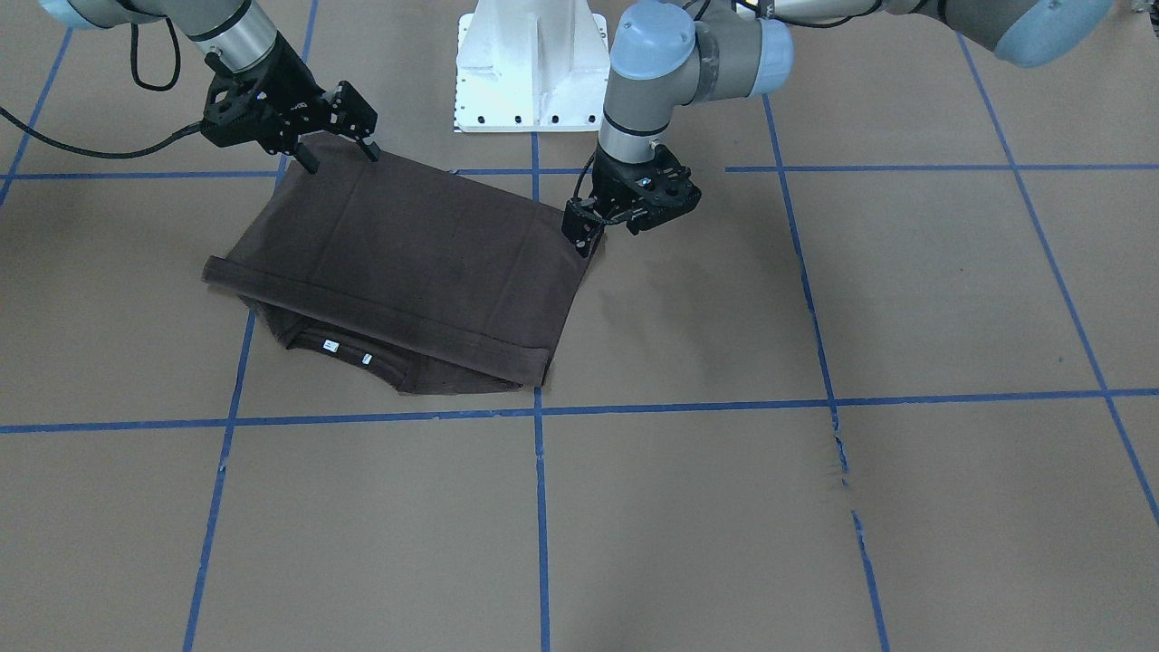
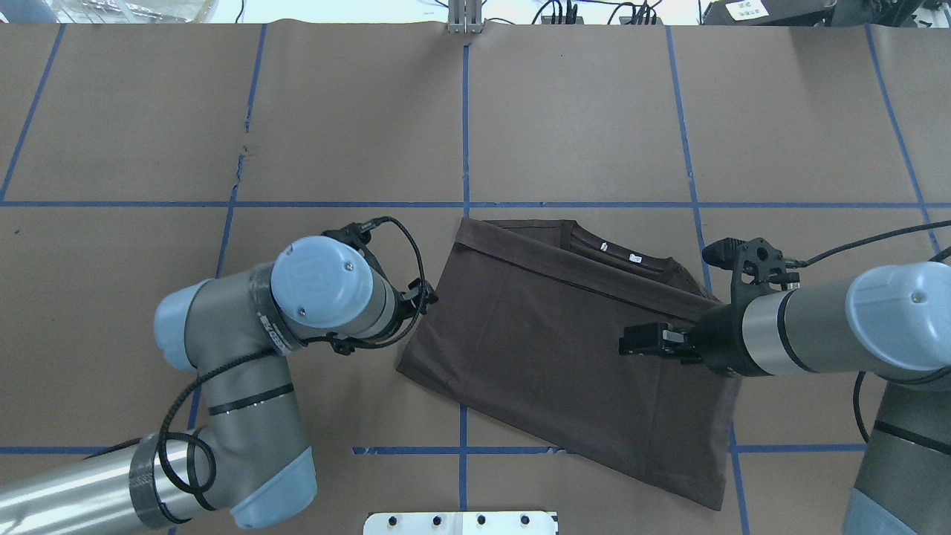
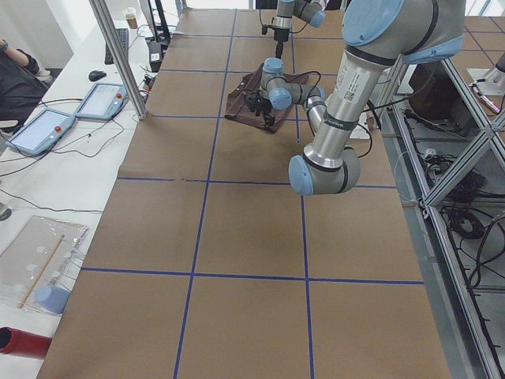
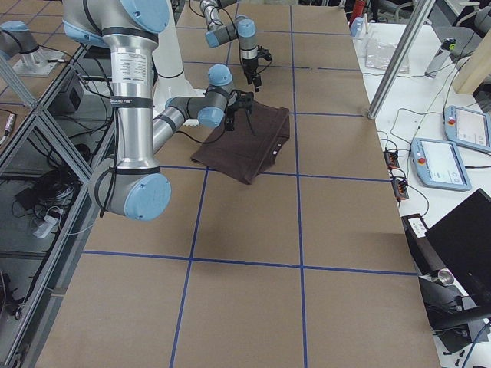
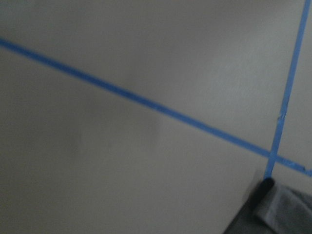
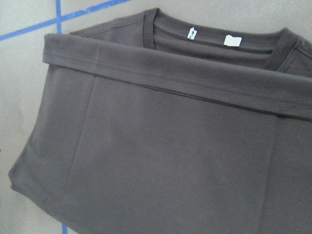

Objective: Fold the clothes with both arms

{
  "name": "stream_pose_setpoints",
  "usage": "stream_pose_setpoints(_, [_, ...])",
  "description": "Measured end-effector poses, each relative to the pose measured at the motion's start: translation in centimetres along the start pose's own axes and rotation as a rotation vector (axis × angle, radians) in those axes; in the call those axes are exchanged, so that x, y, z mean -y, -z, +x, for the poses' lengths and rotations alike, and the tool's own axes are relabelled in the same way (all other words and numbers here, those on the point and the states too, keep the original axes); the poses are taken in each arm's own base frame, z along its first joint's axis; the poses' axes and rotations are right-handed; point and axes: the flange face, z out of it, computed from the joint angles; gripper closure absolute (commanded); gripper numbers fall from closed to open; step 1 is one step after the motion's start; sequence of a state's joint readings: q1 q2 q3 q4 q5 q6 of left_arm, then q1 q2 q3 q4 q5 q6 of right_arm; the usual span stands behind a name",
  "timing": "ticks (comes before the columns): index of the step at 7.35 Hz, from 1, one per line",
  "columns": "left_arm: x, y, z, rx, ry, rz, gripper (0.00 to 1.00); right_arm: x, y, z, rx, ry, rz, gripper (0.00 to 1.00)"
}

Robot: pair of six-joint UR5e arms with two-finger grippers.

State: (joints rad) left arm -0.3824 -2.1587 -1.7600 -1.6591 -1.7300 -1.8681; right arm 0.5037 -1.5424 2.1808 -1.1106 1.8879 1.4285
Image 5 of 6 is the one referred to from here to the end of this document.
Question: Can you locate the dark brown t-shirt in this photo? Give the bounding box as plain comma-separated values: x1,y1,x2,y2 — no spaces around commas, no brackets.
224,181,312,234

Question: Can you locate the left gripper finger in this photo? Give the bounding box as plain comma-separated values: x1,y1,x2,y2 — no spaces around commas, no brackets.
251,177,275,210

